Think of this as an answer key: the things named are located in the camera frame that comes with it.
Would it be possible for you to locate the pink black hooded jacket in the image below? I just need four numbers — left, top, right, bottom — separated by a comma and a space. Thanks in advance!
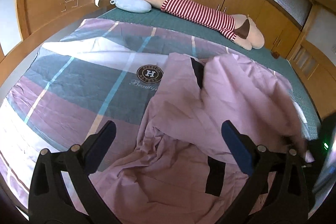
92, 53, 306, 223

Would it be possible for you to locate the wooden headboard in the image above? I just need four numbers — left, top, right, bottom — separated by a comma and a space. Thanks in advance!
287, 5, 335, 118

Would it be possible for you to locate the large beige plush toy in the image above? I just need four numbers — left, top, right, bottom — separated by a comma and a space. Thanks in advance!
143, 0, 265, 51

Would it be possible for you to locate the pink plaid quilt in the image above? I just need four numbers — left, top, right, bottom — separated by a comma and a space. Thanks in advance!
0, 17, 308, 217

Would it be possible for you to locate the green bed mat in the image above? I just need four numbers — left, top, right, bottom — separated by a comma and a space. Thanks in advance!
99, 8, 320, 139

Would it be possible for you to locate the wooden wardrobe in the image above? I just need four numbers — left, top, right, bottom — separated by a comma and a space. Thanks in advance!
0, 0, 116, 88

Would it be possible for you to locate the light blue pillow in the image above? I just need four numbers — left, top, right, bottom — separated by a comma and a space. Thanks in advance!
110, 0, 152, 14

